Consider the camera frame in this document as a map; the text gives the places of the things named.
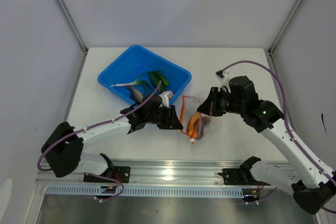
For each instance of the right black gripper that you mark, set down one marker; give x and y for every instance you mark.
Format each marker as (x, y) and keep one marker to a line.
(210, 107)

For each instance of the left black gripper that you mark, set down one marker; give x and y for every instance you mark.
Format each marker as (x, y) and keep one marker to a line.
(171, 121)

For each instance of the clear zip top bag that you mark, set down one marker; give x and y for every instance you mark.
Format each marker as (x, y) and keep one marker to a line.
(189, 107)

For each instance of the orange purple sweet potato slice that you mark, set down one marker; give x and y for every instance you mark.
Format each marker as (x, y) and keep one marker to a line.
(196, 125)

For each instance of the grey toy fish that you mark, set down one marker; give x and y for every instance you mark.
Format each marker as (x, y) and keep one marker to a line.
(135, 94)

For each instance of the dark green cucumber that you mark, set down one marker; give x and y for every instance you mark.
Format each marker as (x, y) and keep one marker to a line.
(155, 79)

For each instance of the green spring onion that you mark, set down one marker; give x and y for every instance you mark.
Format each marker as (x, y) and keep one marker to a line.
(138, 82)

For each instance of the blue plastic bin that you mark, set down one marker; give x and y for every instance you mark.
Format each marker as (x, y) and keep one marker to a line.
(134, 63)

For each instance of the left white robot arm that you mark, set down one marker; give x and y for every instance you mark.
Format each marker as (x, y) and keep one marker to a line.
(64, 150)

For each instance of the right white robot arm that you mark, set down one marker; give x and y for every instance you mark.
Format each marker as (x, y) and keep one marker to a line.
(312, 184)

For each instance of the light green pepper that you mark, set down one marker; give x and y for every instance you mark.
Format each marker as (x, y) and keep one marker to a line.
(163, 79)

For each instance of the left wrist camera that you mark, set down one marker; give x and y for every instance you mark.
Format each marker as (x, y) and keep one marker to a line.
(166, 96)

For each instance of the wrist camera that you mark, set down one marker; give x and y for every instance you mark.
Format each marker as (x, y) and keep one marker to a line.
(224, 78)
(166, 96)

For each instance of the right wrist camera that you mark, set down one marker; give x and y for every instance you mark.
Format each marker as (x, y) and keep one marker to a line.
(224, 78)

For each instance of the aluminium rail frame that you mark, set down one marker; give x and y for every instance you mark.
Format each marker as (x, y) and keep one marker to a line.
(166, 173)

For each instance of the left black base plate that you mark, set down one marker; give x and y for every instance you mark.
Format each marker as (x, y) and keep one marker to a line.
(120, 173)

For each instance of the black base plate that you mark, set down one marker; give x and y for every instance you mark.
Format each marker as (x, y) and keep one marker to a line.
(238, 176)
(120, 173)

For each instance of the slotted cable duct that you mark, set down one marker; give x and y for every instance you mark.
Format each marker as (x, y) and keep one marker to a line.
(147, 191)

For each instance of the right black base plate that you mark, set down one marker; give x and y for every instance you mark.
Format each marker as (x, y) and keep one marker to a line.
(238, 176)

